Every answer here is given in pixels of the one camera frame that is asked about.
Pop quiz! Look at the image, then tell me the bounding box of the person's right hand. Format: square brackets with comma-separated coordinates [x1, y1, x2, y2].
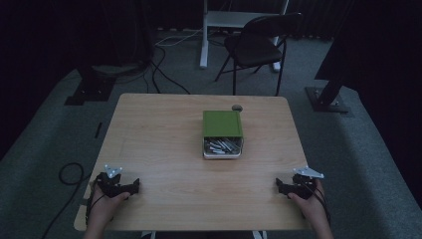
[287, 179, 328, 227]

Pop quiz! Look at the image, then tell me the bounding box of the green box lid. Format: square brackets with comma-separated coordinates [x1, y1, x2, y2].
[202, 110, 245, 139]

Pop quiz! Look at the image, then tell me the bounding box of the white desk frame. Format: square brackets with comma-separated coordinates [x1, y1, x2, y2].
[198, 0, 291, 73]

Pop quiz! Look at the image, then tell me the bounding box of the black folding chair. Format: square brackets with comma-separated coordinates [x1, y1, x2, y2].
[213, 12, 304, 98]

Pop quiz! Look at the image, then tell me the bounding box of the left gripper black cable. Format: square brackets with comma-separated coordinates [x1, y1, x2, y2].
[85, 178, 108, 225]

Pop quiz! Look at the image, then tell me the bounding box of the tray of metal parts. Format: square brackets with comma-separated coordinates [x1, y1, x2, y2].
[202, 135, 245, 160]

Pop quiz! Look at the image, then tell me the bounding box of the pile of metal screws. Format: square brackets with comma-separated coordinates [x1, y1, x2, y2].
[204, 136, 243, 155]

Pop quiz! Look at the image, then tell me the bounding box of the black looped floor cable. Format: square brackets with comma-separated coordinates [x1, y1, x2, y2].
[41, 161, 93, 239]

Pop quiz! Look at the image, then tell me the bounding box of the black stand with flat base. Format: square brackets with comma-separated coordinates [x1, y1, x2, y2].
[64, 63, 117, 107]

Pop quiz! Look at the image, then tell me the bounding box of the black slanted stand with base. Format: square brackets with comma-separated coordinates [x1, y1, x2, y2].
[305, 39, 351, 115]

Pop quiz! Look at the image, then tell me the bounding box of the person's left hand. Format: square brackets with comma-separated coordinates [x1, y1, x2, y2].
[87, 186, 131, 231]

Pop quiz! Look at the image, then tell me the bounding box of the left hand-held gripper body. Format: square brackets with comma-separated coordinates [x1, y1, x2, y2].
[94, 163, 132, 199]

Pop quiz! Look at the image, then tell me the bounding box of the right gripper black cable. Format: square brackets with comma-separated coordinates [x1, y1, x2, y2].
[303, 181, 332, 225]

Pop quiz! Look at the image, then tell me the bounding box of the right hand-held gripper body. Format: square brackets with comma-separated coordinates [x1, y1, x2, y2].
[289, 165, 325, 201]

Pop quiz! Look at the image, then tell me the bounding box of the white floor cable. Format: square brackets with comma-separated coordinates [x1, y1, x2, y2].
[153, 28, 204, 48]

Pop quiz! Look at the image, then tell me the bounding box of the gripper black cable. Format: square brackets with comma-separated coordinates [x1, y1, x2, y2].
[85, 178, 108, 225]
[303, 181, 332, 225]

